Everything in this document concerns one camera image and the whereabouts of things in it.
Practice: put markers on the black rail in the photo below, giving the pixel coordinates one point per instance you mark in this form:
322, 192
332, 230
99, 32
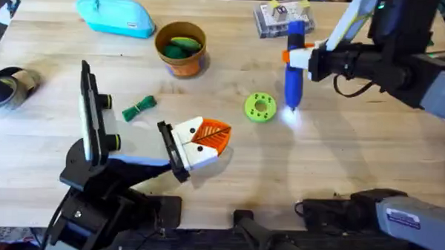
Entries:
203, 245

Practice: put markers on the turquoise zip bag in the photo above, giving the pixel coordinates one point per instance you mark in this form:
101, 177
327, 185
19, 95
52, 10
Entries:
115, 17

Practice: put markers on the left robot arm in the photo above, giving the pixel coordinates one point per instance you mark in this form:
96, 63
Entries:
93, 217

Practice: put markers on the roll of tape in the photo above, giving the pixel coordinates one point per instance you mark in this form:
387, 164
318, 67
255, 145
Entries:
21, 84

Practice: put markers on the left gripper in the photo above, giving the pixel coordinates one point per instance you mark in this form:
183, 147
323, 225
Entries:
140, 140

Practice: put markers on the green disc with holes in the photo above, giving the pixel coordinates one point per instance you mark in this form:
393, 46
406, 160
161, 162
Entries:
253, 111

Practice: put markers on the wrist upright plate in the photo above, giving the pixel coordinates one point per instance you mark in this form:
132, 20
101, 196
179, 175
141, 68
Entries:
91, 113
350, 23

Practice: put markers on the clear plastic parts box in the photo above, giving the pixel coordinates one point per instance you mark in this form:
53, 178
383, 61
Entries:
274, 26

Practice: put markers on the left wrist upright plate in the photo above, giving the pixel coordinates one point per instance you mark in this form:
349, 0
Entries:
91, 113

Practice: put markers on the orange tub with toys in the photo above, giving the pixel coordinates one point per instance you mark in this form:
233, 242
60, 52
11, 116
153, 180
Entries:
183, 66

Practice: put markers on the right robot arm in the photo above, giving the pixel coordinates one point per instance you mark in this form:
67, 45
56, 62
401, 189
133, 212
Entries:
408, 220

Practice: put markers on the blue electric screwdriver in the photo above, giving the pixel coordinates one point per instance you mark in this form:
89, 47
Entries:
293, 86

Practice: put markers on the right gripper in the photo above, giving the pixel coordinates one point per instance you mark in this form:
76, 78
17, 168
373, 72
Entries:
358, 61

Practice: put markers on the right wrist upright plate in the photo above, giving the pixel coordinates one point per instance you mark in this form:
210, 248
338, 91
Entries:
350, 23

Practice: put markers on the black stand post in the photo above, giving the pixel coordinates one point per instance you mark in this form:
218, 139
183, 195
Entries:
256, 230

